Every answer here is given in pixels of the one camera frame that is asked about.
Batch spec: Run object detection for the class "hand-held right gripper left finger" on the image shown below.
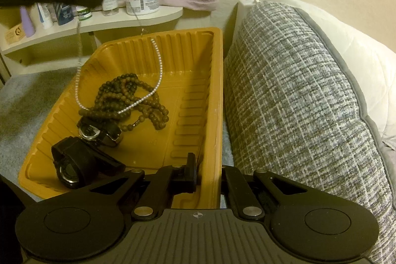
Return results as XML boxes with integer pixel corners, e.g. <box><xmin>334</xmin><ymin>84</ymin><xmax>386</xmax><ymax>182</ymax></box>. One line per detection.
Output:
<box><xmin>88</xmin><ymin>152</ymin><xmax>198</xmax><ymax>220</ymax></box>

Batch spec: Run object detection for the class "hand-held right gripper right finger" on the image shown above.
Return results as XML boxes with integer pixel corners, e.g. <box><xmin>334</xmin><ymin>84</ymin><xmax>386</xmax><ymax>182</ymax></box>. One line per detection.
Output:
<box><xmin>222</xmin><ymin>166</ymin><xmax>307</xmax><ymax>220</ymax></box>

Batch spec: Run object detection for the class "brown bead necklace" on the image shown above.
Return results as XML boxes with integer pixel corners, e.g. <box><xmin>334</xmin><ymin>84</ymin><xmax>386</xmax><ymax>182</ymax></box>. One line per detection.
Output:
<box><xmin>78</xmin><ymin>78</ymin><xmax>170</xmax><ymax>132</ymax></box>

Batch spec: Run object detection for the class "orange plastic tray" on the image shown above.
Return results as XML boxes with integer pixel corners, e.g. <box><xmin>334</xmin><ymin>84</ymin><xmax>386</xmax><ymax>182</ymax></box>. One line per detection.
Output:
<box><xmin>17</xmin><ymin>27</ymin><xmax>224</xmax><ymax>210</ymax></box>

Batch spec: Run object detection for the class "black silver-case wristwatch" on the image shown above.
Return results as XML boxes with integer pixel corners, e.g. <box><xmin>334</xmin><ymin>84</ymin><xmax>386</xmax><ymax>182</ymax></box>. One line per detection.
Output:
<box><xmin>77</xmin><ymin>118</ymin><xmax>123</xmax><ymax>147</ymax></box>

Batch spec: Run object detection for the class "black wide-strap wristwatch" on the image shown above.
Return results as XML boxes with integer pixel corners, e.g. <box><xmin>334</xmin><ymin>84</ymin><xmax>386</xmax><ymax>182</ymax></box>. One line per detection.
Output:
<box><xmin>51</xmin><ymin>136</ymin><xmax>126</xmax><ymax>189</ymax></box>

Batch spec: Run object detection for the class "white pearl necklace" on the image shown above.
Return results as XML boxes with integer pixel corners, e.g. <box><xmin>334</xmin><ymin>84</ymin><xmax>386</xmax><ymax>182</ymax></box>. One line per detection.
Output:
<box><xmin>75</xmin><ymin>0</ymin><xmax>164</xmax><ymax>117</ymax></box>

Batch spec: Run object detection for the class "small green-label jar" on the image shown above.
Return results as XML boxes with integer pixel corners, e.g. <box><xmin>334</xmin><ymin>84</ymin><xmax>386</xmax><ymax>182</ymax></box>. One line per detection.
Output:
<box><xmin>75</xmin><ymin>5</ymin><xmax>93</xmax><ymax>22</ymax></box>

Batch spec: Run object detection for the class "white and blue tube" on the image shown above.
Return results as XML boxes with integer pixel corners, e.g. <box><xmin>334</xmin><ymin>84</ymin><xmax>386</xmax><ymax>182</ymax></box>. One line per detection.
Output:
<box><xmin>36</xmin><ymin>2</ymin><xmax>54</xmax><ymax>30</ymax></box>

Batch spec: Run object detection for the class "purple cone bottle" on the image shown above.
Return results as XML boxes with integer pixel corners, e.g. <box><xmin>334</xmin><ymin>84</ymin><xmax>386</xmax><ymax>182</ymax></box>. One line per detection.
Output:
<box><xmin>19</xmin><ymin>6</ymin><xmax>35</xmax><ymax>37</ymax></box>

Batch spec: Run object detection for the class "small cardboard box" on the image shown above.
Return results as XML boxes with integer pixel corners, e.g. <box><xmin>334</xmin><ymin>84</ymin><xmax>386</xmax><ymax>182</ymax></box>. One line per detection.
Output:
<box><xmin>4</xmin><ymin>23</ymin><xmax>25</xmax><ymax>47</ymax></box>

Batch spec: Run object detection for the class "cream corner shelf unit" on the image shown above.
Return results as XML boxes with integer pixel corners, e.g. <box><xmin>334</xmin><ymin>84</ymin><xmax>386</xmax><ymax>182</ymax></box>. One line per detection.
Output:
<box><xmin>0</xmin><ymin>5</ymin><xmax>184</xmax><ymax>67</ymax></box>

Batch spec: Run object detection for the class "grey woven pillow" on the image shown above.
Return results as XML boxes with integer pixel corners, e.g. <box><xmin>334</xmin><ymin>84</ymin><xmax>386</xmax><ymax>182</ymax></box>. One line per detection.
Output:
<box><xmin>223</xmin><ymin>1</ymin><xmax>392</xmax><ymax>264</ymax></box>

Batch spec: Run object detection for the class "blue-grey fleece towel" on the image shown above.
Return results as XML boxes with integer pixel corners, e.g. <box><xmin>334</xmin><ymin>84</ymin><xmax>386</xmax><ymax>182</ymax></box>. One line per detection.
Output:
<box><xmin>0</xmin><ymin>67</ymin><xmax>235</xmax><ymax>200</ymax></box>

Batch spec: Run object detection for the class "white quilted pillow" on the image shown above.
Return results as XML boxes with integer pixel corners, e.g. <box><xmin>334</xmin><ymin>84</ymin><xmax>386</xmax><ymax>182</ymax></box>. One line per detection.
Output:
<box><xmin>236</xmin><ymin>0</ymin><xmax>396</xmax><ymax>147</ymax></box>

